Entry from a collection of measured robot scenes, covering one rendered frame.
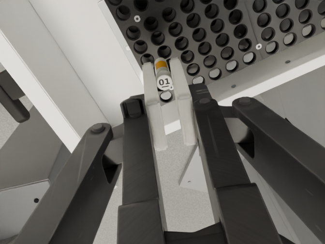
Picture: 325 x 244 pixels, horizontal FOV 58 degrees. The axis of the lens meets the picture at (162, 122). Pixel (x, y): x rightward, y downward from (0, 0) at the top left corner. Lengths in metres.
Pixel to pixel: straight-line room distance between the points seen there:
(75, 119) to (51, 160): 0.49
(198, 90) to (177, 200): 1.48
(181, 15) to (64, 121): 0.15
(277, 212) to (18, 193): 0.91
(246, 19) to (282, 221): 0.96
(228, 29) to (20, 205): 0.46
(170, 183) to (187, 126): 1.40
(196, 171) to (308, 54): 1.19
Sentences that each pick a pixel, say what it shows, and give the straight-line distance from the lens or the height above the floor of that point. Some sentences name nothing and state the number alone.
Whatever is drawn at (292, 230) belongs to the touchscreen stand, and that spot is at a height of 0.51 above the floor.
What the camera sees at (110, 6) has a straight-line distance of 0.28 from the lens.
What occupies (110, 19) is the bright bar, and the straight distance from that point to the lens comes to 0.33.
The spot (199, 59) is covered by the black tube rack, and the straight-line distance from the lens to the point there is 0.29.
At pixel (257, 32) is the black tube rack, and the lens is 0.30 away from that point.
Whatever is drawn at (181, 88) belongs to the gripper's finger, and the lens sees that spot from 0.16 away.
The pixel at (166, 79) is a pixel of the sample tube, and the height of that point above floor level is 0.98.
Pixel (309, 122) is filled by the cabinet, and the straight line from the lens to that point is 0.75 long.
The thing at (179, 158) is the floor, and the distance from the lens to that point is 1.46.
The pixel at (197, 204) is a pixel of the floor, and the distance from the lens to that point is 1.68.
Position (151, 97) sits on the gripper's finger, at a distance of 0.15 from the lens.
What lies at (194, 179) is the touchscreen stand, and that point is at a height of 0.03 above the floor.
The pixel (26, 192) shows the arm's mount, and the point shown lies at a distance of 0.58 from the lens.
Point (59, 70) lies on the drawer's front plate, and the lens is 0.33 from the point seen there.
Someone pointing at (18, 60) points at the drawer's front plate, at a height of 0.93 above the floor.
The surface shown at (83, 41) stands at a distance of 0.35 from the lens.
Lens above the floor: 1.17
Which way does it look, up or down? 61 degrees down
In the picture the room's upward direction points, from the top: 172 degrees clockwise
